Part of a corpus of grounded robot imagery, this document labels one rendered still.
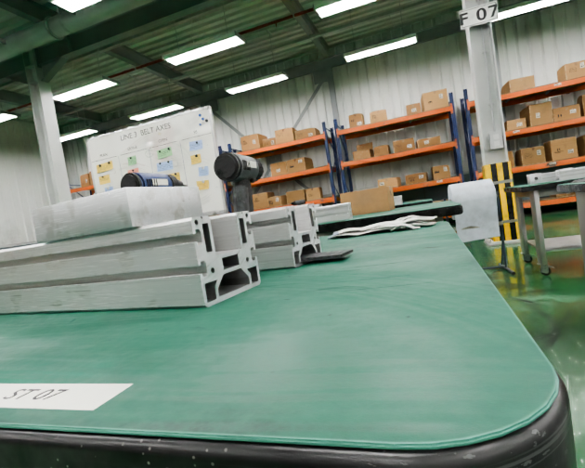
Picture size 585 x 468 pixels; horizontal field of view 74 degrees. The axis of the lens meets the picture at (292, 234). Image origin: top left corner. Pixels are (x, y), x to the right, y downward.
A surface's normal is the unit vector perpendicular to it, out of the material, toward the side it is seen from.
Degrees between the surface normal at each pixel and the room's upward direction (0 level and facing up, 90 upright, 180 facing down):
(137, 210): 90
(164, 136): 90
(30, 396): 0
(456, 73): 90
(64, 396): 0
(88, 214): 90
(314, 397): 0
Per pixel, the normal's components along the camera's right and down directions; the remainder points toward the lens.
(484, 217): -0.25, 0.28
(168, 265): -0.44, 0.11
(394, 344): -0.15, -0.99
